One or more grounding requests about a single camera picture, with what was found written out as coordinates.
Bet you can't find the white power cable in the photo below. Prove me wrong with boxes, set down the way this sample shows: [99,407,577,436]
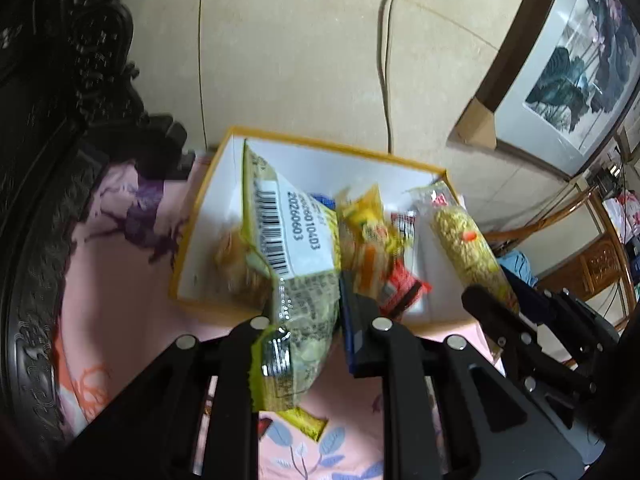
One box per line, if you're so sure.
[377,0,407,155]

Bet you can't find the pink floral tablecloth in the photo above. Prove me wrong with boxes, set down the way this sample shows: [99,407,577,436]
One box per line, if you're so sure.
[50,154,507,480]

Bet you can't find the green barcode snack packet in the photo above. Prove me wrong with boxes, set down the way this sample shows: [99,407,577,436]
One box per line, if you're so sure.
[240,139,345,442]

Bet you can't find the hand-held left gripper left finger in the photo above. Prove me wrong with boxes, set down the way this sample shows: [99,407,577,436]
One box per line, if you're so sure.
[65,316,274,480]

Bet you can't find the wooden armchair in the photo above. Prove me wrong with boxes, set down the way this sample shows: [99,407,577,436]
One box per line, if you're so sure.
[484,189,640,362]

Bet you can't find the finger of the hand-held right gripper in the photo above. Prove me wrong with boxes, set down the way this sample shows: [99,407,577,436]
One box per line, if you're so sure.
[461,284,597,398]
[501,266,622,362]

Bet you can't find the red snack packet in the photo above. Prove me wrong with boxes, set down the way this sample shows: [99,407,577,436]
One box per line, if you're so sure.
[379,210,434,320]

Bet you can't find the framed painting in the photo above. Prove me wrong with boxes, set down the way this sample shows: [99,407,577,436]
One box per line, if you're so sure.
[454,0,640,182]

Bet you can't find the yellow noodle snack packet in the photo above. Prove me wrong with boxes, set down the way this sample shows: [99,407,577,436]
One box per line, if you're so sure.
[409,182,522,317]

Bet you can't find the yellow cardboard box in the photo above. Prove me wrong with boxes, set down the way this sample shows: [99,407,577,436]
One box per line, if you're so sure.
[169,126,464,337]

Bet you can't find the yellow green snack packet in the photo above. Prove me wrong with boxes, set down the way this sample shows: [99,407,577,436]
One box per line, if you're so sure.
[334,185,402,297]

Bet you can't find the blue cloth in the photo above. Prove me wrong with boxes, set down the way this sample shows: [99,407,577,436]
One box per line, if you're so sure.
[499,249,540,287]

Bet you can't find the dark carved wooden furniture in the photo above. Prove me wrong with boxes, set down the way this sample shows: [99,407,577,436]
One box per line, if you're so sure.
[0,0,197,461]

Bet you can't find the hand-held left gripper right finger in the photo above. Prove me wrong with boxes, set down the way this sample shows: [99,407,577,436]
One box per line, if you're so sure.
[339,271,583,480]

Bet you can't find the cardboard corner protector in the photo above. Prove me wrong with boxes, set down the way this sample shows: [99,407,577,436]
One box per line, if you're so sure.
[452,99,499,151]

